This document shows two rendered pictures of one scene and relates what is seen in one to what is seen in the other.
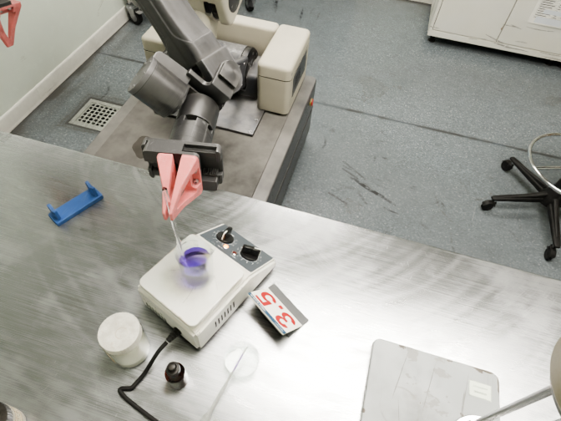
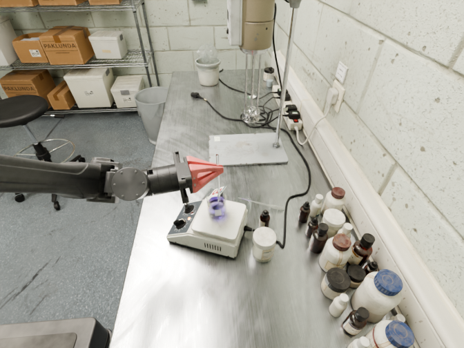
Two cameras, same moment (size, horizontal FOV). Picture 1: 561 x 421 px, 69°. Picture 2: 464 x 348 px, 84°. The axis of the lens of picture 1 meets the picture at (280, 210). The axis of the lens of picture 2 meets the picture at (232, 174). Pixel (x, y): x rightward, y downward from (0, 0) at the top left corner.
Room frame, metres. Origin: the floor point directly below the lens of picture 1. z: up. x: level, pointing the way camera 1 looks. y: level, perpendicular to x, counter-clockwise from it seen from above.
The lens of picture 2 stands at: (0.39, 0.55, 1.38)
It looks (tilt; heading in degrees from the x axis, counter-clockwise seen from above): 42 degrees down; 253
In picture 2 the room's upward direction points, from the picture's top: straight up
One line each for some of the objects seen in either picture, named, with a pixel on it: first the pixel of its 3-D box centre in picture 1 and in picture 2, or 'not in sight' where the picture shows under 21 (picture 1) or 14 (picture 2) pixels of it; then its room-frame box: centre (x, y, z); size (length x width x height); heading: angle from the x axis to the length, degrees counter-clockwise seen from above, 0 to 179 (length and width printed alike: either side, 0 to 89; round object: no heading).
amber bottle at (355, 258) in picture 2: not in sight; (361, 250); (-0.02, 0.31, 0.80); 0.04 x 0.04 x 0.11
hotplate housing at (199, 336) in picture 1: (206, 279); (211, 224); (0.32, 0.11, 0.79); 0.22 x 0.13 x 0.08; 147
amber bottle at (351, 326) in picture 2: not in sight; (356, 320); (0.09, 0.44, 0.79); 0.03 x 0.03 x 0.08
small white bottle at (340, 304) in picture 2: not in sight; (339, 304); (0.10, 0.40, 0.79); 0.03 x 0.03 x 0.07
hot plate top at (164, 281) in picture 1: (192, 277); (219, 217); (0.29, 0.13, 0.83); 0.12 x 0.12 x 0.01; 57
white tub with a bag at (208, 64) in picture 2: not in sight; (208, 63); (0.08, -0.92, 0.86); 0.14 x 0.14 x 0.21
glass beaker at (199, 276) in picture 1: (197, 262); (216, 204); (0.30, 0.12, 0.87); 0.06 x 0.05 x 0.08; 111
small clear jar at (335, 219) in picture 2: not in sight; (331, 223); (-0.01, 0.20, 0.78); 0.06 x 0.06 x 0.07
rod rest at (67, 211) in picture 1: (73, 201); not in sight; (0.47, 0.40, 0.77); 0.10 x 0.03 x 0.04; 142
